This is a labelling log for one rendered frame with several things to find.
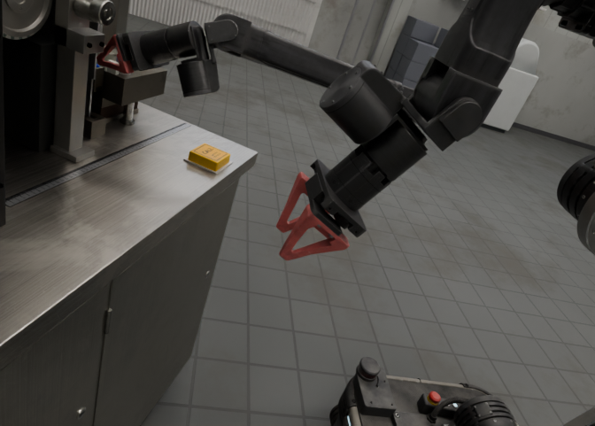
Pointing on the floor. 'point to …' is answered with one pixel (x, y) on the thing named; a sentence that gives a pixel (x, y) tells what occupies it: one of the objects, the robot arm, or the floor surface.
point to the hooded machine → (514, 88)
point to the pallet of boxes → (414, 50)
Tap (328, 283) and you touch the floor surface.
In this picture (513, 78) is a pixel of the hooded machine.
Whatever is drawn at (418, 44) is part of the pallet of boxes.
